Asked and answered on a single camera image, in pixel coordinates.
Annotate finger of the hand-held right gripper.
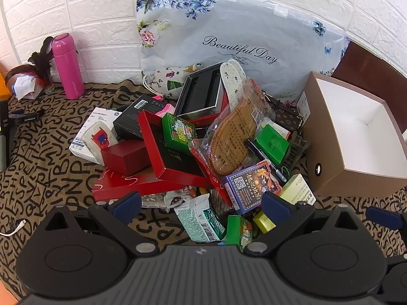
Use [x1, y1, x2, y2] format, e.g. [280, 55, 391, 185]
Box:
[366, 206, 402, 230]
[386, 253, 407, 295]

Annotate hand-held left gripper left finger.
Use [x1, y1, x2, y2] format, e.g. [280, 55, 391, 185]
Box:
[45, 191, 157, 257]

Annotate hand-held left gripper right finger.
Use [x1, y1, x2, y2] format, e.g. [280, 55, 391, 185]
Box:
[243, 191, 357, 257]

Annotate pale yellow medicine box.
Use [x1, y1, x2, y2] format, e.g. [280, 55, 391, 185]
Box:
[279, 174, 316, 204]

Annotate brown cardboard box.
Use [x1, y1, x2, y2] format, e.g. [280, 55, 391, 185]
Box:
[297, 71, 407, 197]

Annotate small yellow cube box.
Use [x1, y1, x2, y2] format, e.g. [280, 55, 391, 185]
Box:
[252, 211, 277, 234]

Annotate flat red box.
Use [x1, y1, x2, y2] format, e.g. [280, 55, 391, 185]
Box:
[92, 168, 189, 203]

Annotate blue playing card box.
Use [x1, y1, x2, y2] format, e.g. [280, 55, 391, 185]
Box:
[221, 160, 284, 215]

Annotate green small box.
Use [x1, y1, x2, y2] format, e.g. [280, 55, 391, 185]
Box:
[162, 113, 198, 150]
[226, 215, 254, 255]

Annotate black marker pen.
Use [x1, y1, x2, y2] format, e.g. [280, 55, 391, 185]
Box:
[247, 139, 288, 184]

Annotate dark red small box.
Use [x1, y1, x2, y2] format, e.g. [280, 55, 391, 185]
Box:
[101, 140, 154, 177]

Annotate clear plastic cartoon packet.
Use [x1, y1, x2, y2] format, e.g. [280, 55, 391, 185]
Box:
[141, 188, 211, 211]

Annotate dark green hair claw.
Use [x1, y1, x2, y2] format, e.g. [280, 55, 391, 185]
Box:
[281, 130, 311, 171]

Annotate green box with white label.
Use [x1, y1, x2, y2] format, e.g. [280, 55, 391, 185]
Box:
[254, 124, 290, 166]

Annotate red box lid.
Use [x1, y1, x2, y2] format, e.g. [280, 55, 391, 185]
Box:
[137, 110, 213, 189]

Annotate green white snack packet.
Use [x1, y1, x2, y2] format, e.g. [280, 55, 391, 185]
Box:
[174, 194, 227, 242]

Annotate white mouse box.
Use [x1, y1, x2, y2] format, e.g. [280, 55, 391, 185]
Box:
[69, 106, 120, 166]

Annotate brown insole in plastic pack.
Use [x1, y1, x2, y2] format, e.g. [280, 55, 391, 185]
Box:
[190, 79, 274, 180]

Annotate black box with barcode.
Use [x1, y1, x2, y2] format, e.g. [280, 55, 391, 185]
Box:
[112, 94, 179, 141]

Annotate brown monogram pouch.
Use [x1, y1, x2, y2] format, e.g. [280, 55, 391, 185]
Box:
[265, 94, 303, 131]

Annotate pink sticky notes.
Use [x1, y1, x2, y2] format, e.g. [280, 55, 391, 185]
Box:
[154, 93, 176, 119]

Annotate white dotted insole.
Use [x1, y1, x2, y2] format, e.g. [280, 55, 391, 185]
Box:
[220, 58, 247, 110]

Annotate black hand-held device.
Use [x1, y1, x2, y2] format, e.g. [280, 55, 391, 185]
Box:
[0, 100, 46, 173]

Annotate open black red tin box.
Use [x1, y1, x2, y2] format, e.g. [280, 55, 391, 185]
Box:
[174, 63, 230, 125]

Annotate brown board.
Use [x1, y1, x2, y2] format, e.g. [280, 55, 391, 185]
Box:
[331, 41, 407, 110]

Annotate pink thermos bottle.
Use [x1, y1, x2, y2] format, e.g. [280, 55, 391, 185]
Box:
[52, 33, 86, 100]

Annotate crumpled white paper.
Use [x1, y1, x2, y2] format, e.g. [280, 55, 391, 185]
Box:
[13, 71, 45, 100]

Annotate black feather ornament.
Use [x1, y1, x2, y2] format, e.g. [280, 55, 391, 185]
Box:
[6, 36, 55, 85]

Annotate orange box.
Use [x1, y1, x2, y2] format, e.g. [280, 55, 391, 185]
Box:
[0, 69, 12, 101]

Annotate floral plastic bag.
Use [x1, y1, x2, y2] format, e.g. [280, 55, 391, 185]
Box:
[136, 0, 351, 103]

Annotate white cable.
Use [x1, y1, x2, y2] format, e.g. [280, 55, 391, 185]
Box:
[0, 219, 26, 237]

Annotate white printed drawstring pouch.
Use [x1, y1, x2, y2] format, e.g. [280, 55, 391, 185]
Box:
[142, 64, 205, 100]

